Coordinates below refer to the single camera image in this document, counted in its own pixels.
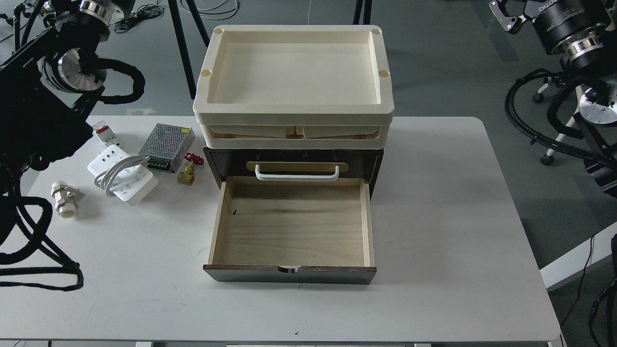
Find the cream lower stacked tray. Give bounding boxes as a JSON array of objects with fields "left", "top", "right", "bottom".
[{"left": 201, "top": 125, "right": 390, "bottom": 149}]

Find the brass valve red handle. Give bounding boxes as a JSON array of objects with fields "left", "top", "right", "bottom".
[{"left": 177, "top": 152, "right": 204, "bottom": 186}]

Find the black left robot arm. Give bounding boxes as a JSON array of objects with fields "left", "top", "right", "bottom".
[{"left": 0, "top": 0, "right": 145, "bottom": 292}]

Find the white rolling stand base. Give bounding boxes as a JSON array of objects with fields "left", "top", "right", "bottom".
[{"left": 532, "top": 76, "right": 585, "bottom": 145}]

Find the white power strip with cable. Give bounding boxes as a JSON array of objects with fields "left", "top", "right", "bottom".
[{"left": 87, "top": 145, "right": 159, "bottom": 206}]

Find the black tripod leg right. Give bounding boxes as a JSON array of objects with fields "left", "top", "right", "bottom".
[{"left": 352, "top": 0, "right": 373, "bottom": 26}]

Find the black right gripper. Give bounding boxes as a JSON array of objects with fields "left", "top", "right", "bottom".
[{"left": 489, "top": 0, "right": 611, "bottom": 54}]

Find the black cable bundle on floor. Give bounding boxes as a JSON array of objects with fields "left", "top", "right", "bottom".
[{"left": 114, "top": 4, "right": 165, "bottom": 34}]

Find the metal mesh power supply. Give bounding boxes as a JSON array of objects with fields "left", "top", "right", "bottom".
[{"left": 139, "top": 123, "right": 195, "bottom": 172}]

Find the white circuit breaker red switch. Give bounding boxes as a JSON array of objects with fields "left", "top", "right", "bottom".
[{"left": 92, "top": 121, "right": 122, "bottom": 148}]

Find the white drawer handle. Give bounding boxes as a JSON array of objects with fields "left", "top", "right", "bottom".
[{"left": 254, "top": 164, "right": 341, "bottom": 182}]

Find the white plastic pipe valve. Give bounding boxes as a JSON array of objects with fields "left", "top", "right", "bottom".
[{"left": 51, "top": 180, "right": 85, "bottom": 219}]

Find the open wooden drawer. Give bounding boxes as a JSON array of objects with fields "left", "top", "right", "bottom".
[{"left": 203, "top": 176, "right": 377, "bottom": 285}]

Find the cream plastic top tray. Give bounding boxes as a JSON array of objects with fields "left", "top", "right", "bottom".
[{"left": 192, "top": 25, "right": 395, "bottom": 126}]

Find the black tripod leg left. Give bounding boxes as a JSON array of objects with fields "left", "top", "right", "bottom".
[{"left": 167, "top": 0, "right": 210, "bottom": 100}]

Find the black tripod leg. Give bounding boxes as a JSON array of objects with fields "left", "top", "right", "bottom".
[
  {"left": 167, "top": 0, "right": 210, "bottom": 100},
  {"left": 352, "top": 0, "right": 373, "bottom": 26}
]

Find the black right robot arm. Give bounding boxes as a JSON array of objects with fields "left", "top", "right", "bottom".
[{"left": 489, "top": 0, "right": 617, "bottom": 196}]

